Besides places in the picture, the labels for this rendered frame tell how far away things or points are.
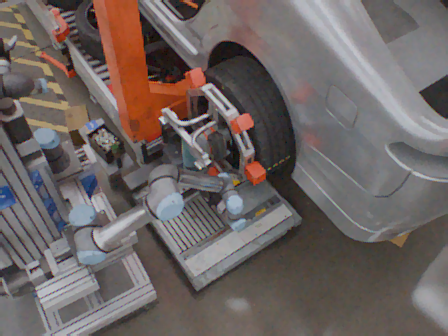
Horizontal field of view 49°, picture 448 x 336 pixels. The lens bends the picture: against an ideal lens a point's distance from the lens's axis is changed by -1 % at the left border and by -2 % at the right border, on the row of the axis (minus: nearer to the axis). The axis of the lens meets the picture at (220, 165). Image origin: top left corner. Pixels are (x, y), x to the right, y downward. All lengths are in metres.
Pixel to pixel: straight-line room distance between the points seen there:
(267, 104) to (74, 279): 1.24
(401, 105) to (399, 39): 1.33
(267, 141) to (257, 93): 0.24
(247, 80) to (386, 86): 0.83
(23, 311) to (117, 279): 0.54
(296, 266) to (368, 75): 1.66
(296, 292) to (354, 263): 0.44
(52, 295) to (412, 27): 2.49
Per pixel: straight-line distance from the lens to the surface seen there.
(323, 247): 3.36
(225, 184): 2.33
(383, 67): 1.93
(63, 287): 2.49
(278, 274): 3.23
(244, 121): 2.36
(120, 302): 2.94
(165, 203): 1.99
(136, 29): 2.53
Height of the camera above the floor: 2.96
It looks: 55 degrees down
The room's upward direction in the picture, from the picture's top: 1 degrees clockwise
